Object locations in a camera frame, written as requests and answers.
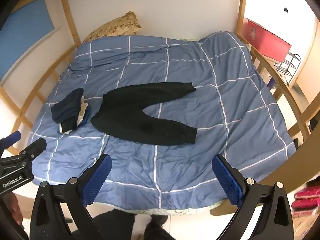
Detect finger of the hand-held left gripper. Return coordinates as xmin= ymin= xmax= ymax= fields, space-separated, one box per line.
xmin=0 ymin=131 xmax=21 ymax=153
xmin=19 ymin=137 xmax=47 ymax=161

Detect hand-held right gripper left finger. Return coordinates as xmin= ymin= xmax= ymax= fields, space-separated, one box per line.
xmin=30 ymin=154 xmax=113 ymax=240

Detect person's legs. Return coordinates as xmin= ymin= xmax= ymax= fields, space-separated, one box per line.
xmin=91 ymin=208 xmax=171 ymax=240

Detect blue wall panel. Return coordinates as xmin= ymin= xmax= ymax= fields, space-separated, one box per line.
xmin=0 ymin=0 xmax=55 ymax=80

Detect red storage box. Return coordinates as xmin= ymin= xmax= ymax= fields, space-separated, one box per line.
xmin=245 ymin=17 xmax=292 ymax=62

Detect wooden bed frame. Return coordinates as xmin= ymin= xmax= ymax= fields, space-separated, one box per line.
xmin=0 ymin=0 xmax=320 ymax=217

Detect metal wire rack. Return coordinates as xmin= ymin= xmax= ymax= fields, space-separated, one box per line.
xmin=277 ymin=52 xmax=302 ymax=85

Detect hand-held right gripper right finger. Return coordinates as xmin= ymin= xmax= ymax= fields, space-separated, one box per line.
xmin=212 ymin=154 xmax=294 ymax=240

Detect folded navy garment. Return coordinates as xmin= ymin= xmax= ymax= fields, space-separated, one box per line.
xmin=51 ymin=88 xmax=85 ymax=131

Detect folded cream garment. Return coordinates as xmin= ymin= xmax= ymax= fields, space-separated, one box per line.
xmin=75 ymin=97 xmax=90 ymax=127

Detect folded blue garment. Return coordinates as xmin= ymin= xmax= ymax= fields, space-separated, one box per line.
xmin=57 ymin=115 xmax=90 ymax=134

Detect person's left hand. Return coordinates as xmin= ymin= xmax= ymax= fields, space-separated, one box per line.
xmin=9 ymin=194 xmax=24 ymax=227

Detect pink packets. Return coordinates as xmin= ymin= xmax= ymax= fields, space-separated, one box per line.
xmin=291 ymin=186 xmax=320 ymax=218

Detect black pants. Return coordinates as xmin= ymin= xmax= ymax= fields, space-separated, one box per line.
xmin=90 ymin=82 xmax=198 ymax=146

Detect brown patterned pillow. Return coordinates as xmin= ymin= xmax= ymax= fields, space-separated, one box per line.
xmin=82 ymin=11 xmax=142 ymax=43

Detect blue checked blanket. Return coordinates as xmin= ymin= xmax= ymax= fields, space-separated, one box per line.
xmin=31 ymin=31 xmax=297 ymax=212

